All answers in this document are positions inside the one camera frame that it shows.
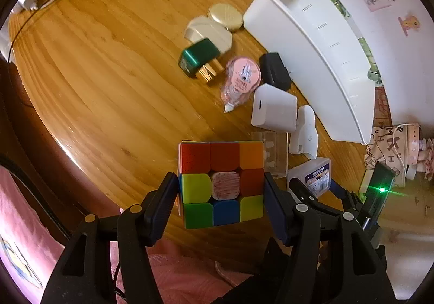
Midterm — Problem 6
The white angular plastic box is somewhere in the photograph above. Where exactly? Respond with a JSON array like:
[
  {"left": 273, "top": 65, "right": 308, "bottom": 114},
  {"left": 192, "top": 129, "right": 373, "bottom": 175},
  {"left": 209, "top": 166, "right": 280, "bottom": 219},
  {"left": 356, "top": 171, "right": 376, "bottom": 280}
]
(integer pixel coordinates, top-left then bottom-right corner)
[{"left": 184, "top": 16, "right": 232, "bottom": 54}]

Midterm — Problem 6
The green perfume bottle gold cap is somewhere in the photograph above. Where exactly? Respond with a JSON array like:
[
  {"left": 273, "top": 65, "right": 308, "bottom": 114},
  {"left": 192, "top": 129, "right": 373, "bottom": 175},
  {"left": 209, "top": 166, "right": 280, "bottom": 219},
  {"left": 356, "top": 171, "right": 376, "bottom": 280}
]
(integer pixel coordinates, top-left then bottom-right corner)
[{"left": 178, "top": 38, "right": 224, "bottom": 85}]

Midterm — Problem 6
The white plastic storage bin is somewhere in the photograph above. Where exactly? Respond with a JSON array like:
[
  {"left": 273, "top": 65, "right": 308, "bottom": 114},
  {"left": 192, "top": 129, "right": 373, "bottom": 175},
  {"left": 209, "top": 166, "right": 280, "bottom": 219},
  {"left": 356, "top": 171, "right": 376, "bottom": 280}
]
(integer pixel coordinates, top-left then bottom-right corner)
[{"left": 244, "top": 0, "right": 375, "bottom": 145}]

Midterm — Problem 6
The small labelled plastic box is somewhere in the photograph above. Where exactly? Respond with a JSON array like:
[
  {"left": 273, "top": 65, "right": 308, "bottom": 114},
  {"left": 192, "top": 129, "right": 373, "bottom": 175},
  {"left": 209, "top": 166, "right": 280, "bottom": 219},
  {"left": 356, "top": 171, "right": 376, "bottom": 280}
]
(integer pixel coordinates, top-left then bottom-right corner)
[{"left": 288, "top": 157, "right": 331, "bottom": 198}]

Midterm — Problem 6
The patterned fabric storage bag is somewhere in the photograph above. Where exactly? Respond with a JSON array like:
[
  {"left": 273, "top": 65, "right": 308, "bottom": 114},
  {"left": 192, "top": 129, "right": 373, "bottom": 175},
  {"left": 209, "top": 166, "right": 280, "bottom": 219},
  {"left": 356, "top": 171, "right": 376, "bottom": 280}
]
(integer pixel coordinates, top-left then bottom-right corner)
[{"left": 364, "top": 124, "right": 409, "bottom": 187}]

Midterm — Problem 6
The pink correction tape dispenser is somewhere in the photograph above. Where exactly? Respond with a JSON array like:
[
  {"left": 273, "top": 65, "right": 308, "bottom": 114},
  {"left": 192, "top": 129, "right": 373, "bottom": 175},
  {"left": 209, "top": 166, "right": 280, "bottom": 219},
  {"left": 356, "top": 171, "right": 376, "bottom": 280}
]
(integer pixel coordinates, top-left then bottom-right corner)
[{"left": 221, "top": 57, "right": 261, "bottom": 113}]

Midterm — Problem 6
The rag doll brown hair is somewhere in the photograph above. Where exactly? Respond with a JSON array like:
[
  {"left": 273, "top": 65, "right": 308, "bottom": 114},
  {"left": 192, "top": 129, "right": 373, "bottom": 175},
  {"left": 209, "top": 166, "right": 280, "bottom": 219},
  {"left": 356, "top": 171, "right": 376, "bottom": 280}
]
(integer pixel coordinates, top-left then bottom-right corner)
[{"left": 416, "top": 138, "right": 434, "bottom": 182}]

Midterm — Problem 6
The white plastic clip holder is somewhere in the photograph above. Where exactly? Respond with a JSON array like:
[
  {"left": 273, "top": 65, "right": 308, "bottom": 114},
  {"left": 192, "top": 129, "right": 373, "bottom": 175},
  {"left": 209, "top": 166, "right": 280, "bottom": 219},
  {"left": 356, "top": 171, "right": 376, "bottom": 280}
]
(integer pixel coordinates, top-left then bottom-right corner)
[{"left": 288, "top": 105, "right": 318, "bottom": 160}]

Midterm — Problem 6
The multicoloured puzzle cube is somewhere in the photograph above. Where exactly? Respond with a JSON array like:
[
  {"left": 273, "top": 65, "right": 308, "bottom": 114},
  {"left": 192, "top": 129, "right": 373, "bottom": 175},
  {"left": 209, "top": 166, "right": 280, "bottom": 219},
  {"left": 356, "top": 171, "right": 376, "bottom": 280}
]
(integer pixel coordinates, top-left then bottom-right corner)
[{"left": 178, "top": 140, "right": 265, "bottom": 230}]

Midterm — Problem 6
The white power strip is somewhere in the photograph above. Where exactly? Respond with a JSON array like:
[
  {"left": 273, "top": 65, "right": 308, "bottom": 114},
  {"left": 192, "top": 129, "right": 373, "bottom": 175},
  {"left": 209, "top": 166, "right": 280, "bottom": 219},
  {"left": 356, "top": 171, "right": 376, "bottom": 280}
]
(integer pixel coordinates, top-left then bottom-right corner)
[{"left": 12, "top": 0, "right": 38, "bottom": 14}]

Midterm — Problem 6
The pink power strip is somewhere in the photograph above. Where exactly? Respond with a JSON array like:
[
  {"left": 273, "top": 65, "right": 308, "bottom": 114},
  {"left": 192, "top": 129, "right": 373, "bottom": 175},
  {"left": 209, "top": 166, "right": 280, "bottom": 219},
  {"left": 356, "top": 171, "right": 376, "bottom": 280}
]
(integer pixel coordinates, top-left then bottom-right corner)
[{"left": 406, "top": 124, "right": 420, "bottom": 165}]

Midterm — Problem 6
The black plug adapter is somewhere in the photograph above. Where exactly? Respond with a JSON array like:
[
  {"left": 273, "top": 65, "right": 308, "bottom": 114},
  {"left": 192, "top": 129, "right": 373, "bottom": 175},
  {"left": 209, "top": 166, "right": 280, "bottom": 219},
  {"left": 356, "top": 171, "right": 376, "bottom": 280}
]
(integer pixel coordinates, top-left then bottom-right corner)
[{"left": 259, "top": 52, "right": 292, "bottom": 91}]

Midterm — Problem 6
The round gold compact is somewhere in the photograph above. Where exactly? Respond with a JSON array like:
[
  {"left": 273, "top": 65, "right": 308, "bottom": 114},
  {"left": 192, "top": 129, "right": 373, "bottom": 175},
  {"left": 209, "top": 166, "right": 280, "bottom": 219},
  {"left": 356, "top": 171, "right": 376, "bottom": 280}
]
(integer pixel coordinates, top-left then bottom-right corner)
[{"left": 208, "top": 3, "right": 244, "bottom": 32}]

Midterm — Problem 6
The white square charger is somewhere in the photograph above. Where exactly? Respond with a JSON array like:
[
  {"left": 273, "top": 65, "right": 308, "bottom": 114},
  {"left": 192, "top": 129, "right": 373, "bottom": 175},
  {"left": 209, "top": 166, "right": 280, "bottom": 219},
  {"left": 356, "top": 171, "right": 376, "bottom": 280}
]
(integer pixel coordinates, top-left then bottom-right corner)
[{"left": 251, "top": 84, "right": 297, "bottom": 133}]

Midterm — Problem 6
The clear acrylic box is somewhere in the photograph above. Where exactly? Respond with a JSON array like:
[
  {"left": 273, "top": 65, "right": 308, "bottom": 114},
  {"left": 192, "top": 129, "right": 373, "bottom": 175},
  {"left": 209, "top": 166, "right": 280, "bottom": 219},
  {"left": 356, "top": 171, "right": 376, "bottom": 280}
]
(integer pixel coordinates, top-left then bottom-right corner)
[{"left": 251, "top": 131, "right": 289, "bottom": 179}]

